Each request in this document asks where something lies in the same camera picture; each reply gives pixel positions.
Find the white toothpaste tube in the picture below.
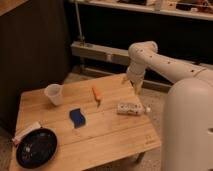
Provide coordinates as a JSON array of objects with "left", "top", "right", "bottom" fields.
[{"left": 12, "top": 122, "right": 41, "bottom": 146}]

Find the grey metal shelf beam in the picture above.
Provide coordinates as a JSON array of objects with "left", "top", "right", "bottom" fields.
[{"left": 70, "top": 40, "right": 213, "bottom": 73}]

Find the upper shelf with items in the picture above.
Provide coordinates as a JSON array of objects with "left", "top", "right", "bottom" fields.
[{"left": 69, "top": 0, "right": 213, "bottom": 21}]

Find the translucent plastic cup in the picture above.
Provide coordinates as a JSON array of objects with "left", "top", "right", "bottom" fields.
[{"left": 44, "top": 84, "right": 63, "bottom": 106}]

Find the black round plate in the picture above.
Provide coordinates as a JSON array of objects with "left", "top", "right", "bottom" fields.
[{"left": 16, "top": 128, "right": 58, "bottom": 169}]

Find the blue sponge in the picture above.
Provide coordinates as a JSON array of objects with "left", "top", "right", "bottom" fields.
[{"left": 69, "top": 108, "right": 86, "bottom": 128}]

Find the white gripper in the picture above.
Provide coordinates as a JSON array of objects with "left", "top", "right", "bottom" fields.
[{"left": 123, "top": 74, "right": 144, "bottom": 95}]

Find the metal vertical pole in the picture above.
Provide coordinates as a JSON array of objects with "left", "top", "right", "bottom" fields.
[{"left": 74, "top": 0, "right": 85, "bottom": 46}]

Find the orange carrot toy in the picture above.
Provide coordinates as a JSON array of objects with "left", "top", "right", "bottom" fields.
[{"left": 92, "top": 86, "right": 102, "bottom": 107}]

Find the wooden table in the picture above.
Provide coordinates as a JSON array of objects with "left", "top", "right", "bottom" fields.
[{"left": 9, "top": 74, "right": 161, "bottom": 171}]

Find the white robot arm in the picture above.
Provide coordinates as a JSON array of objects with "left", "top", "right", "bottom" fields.
[{"left": 126, "top": 41, "right": 213, "bottom": 171}]

